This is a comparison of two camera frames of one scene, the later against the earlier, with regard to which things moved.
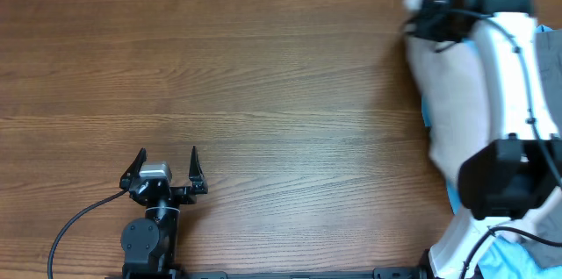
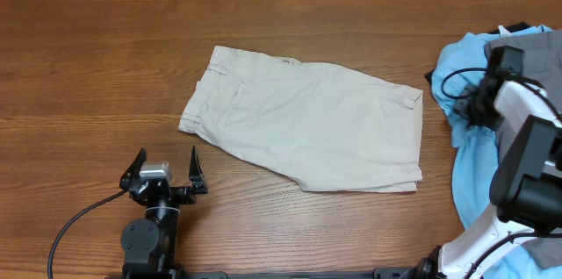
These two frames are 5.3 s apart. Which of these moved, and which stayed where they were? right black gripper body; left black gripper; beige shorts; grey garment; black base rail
Moved: beige shorts; right black gripper body
Stayed: grey garment; black base rail; left black gripper
